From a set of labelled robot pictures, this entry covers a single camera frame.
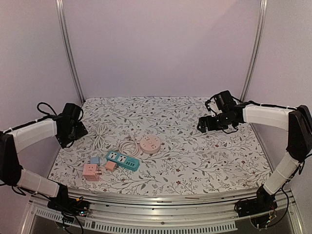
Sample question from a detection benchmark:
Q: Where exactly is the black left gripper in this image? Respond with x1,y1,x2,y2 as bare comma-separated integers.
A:
57,121,88,148

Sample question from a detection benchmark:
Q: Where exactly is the pink round power socket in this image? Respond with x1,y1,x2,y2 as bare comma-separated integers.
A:
139,135,161,154

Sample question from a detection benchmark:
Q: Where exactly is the orange usb charger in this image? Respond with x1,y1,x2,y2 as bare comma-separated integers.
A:
105,161,118,172

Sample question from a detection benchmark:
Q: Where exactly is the white cube socket adapter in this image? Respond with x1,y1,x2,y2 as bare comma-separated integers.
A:
73,138,84,147

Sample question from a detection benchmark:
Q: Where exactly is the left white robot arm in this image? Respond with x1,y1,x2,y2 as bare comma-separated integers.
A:
0,102,88,212

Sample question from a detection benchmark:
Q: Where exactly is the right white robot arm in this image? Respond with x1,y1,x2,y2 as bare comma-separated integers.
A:
197,101,312,213

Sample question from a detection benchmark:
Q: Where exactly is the light blue usb charger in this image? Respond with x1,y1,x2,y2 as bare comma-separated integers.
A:
90,157,100,166

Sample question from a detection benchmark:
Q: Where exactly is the pink cube socket adapter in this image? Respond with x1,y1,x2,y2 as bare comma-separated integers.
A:
82,164,102,182

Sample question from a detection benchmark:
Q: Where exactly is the floral patterned table mat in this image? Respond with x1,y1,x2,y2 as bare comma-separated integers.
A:
49,97,271,196

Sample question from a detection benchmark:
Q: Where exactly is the teal power strip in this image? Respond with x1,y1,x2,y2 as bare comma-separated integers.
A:
106,151,139,172

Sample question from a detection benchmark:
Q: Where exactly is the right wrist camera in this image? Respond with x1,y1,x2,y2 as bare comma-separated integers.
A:
205,90,237,114

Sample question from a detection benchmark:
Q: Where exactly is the white coiled strip cable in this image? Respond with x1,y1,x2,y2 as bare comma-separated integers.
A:
92,124,110,152

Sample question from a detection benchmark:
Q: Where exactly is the pink coiled socket cable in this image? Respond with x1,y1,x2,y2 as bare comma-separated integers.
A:
118,136,142,156

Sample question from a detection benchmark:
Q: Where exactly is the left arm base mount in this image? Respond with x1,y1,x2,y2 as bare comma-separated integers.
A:
47,183,90,216

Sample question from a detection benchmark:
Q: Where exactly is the aluminium front rail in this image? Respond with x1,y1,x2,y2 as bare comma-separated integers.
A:
21,189,305,234

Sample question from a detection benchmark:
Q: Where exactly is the right aluminium frame post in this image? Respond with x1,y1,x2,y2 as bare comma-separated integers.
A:
240,0,268,100

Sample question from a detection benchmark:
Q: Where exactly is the aluminium frame post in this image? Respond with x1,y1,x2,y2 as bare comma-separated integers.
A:
56,0,85,104
240,0,268,100

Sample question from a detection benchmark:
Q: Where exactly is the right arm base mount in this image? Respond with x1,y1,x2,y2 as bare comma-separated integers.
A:
234,185,277,217

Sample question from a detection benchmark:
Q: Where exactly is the left aluminium frame post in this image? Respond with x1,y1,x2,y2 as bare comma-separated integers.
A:
56,0,85,104

